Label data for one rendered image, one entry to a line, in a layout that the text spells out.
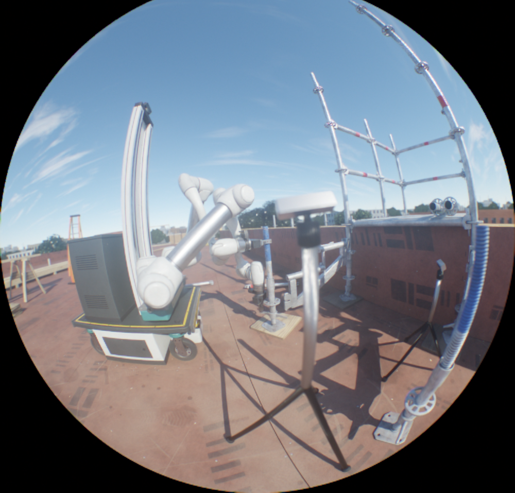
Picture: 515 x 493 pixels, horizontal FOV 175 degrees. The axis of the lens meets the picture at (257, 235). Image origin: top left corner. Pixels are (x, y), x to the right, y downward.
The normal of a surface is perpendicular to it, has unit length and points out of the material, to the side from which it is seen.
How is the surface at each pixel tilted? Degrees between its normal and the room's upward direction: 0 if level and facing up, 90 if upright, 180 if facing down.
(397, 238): 90
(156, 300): 93
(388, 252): 90
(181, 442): 0
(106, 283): 90
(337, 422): 0
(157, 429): 0
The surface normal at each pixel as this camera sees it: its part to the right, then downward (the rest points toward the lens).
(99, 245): 0.25, 0.04
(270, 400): -0.10, -0.99
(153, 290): 0.61, 0.12
